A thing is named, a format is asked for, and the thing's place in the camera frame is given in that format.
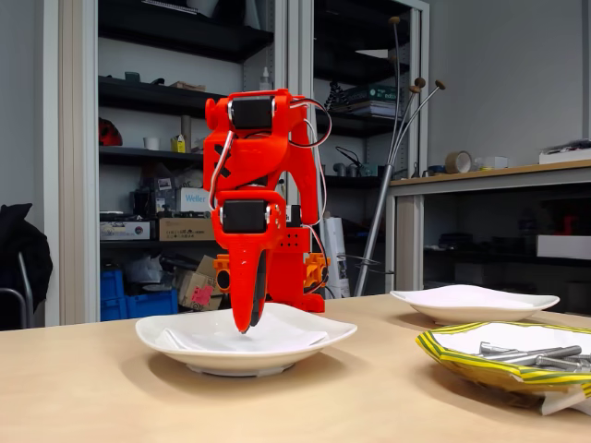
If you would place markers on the yellow striped octagonal paper plate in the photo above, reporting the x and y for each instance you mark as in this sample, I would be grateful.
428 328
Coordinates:
461 362

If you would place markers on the narrow blue plastic crate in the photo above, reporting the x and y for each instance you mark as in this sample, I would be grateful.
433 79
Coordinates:
111 286

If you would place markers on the dark green cup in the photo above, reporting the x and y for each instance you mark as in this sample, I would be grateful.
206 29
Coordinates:
132 77

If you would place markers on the grey metal chair frame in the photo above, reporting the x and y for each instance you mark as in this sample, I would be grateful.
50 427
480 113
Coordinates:
27 281

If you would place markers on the white cabinet with dark shelves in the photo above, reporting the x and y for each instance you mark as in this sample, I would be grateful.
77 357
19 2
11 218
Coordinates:
421 69
74 184

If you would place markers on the black jacket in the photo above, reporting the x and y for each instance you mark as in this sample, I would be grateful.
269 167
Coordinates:
23 244

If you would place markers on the white printed carton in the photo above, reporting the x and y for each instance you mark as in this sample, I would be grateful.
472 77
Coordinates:
337 240

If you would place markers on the flat white printed box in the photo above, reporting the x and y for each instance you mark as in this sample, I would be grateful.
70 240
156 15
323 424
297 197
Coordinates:
124 231

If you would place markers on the red black helmet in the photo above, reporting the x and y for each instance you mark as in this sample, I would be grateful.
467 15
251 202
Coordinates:
111 134

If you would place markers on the orange table clamp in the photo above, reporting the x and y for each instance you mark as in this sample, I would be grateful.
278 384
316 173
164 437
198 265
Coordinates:
316 263
221 263

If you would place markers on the white square plate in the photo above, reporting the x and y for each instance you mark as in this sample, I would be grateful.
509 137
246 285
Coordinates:
461 314
231 362

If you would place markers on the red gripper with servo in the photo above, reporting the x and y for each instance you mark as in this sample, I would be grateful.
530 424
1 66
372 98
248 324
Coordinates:
244 258

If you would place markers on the stack of white papers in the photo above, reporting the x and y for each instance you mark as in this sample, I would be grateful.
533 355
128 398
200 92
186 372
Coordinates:
369 110

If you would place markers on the cardboard box with pink label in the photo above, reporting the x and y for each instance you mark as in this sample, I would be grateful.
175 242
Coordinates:
203 293

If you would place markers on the small wooden piece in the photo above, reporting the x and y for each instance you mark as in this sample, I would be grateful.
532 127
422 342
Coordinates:
187 87

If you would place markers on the small black flexible tripod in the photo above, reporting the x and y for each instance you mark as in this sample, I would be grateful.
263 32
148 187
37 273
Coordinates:
333 94

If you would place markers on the white Weller box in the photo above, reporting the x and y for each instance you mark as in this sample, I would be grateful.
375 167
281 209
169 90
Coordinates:
194 198

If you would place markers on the dark green printed box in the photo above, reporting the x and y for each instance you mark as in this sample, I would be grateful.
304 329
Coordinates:
369 93

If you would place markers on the wide blue plastic crate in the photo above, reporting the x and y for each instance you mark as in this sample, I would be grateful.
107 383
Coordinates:
152 304

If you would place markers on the cardboard tube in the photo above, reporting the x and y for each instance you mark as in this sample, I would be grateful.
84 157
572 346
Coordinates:
185 127

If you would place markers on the white tray with parts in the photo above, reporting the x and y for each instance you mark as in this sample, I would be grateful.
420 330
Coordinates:
563 158

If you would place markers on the small white container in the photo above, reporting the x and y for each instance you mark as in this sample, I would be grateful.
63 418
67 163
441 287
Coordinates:
496 162

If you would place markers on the small yellow box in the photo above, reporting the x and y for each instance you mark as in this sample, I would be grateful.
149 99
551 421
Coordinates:
177 145

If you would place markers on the brown tape roll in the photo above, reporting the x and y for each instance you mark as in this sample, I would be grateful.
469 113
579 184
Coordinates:
452 161

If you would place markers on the long steel bolt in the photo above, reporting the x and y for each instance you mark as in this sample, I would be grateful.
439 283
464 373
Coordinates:
570 365
486 348
558 355

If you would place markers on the low cabinet with wooden top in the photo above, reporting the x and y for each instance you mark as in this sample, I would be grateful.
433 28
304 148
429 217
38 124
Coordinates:
406 231

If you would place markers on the white cup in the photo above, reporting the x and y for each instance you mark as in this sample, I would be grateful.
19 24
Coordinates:
151 143

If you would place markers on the metal coat stand wooden knobs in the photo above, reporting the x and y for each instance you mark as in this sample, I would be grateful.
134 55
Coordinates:
381 207

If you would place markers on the red plastic object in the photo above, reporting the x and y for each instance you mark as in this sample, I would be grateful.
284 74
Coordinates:
567 226

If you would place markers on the white plastic bottle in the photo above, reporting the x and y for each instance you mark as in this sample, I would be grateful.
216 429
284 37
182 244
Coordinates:
264 83

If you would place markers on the long brown cardboard box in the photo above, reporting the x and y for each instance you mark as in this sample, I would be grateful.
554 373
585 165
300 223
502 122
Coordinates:
184 228

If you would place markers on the red 3D-printed robot arm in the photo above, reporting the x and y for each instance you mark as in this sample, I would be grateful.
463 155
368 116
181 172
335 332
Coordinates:
258 157

